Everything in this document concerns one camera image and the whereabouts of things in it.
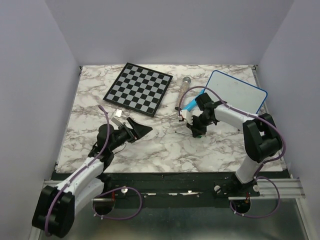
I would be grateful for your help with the green white marker pen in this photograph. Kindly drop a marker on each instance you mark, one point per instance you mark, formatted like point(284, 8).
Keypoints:
point(187, 134)

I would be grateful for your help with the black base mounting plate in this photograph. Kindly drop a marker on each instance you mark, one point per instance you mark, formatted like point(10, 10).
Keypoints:
point(170, 190)

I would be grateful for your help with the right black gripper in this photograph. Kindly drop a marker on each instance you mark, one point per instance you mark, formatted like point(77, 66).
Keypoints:
point(195, 132)

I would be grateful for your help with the blue framed whiteboard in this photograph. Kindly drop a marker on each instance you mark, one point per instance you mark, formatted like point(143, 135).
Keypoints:
point(235, 92)

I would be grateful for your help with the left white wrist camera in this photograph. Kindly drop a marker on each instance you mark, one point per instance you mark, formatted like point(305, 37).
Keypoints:
point(116, 118)

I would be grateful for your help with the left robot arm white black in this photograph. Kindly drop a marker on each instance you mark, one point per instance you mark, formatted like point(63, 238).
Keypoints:
point(58, 205)

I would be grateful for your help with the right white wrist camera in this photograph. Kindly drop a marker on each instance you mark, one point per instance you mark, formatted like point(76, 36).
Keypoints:
point(185, 116)

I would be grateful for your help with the black grey chessboard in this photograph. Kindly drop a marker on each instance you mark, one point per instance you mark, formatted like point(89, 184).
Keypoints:
point(139, 88)

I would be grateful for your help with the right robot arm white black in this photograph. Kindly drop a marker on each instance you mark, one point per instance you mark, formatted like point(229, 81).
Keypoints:
point(261, 140)

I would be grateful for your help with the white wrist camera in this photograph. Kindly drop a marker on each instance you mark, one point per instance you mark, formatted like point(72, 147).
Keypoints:
point(185, 116)
point(116, 118)

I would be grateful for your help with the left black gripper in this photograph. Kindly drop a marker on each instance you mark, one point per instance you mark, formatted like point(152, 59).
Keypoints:
point(138, 131)

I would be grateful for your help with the glitter tube silver cap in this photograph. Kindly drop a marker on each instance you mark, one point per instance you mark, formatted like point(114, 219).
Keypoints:
point(183, 88)

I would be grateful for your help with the blue toy microphone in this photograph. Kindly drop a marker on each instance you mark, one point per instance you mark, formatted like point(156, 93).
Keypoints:
point(193, 103)

